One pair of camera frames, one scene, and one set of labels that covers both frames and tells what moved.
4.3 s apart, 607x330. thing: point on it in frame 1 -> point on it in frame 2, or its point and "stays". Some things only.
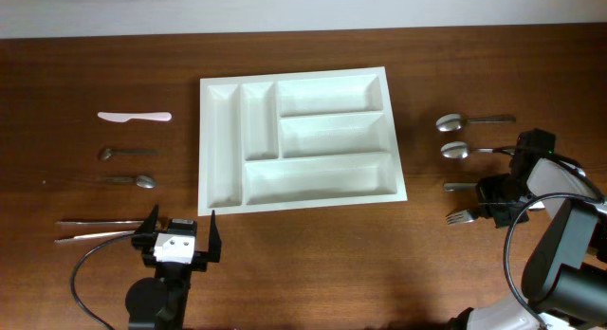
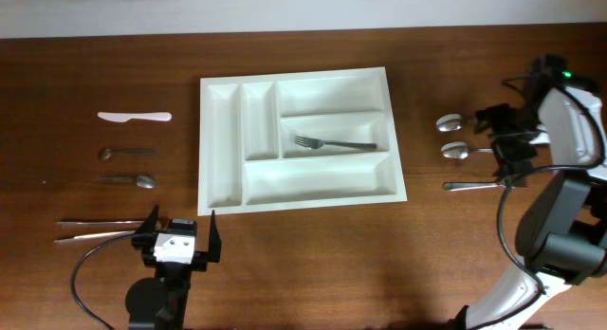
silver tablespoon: (453, 121) stays
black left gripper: (142, 238) stays
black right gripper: (482, 206) -> (504, 155)
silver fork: (459, 187) stays
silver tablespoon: (458, 150) stays
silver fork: (459, 216) -> (314, 143)
